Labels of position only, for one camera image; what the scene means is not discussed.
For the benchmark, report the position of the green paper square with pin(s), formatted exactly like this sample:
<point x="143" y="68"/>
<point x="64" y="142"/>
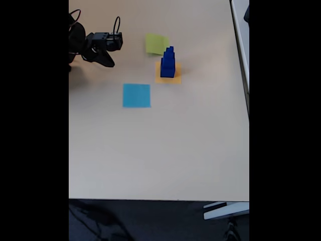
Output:
<point x="155" y="44"/>

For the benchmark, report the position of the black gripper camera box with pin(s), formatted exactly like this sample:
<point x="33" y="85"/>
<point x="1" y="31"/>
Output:
<point x="116" y="42"/>

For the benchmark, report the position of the dark object on adjacent table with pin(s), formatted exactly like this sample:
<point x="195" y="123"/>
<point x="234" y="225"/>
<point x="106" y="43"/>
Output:
<point x="247" y="15"/>

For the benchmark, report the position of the largest blue cube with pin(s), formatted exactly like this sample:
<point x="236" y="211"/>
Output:
<point x="167" y="71"/>

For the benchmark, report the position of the small blue cube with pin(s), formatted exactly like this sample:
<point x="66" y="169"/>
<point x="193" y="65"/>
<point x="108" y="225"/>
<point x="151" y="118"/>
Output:
<point x="169" y="52"/>

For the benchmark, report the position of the orange paper square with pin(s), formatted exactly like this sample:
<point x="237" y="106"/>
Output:
<point x="165" y="80"/>

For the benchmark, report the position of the white adjacent table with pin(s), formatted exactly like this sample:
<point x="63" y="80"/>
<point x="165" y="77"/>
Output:
<point x="242" y="30"/>

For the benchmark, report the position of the large blue cube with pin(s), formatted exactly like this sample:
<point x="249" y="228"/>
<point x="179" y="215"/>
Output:
<point x="169" y="61"/>

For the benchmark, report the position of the white table foot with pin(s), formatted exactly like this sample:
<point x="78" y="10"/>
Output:
<point x="225" y="211"/>

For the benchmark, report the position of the blue paper square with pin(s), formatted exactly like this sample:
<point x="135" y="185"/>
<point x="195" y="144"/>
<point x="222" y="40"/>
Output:
<point x="136" y="96"/>

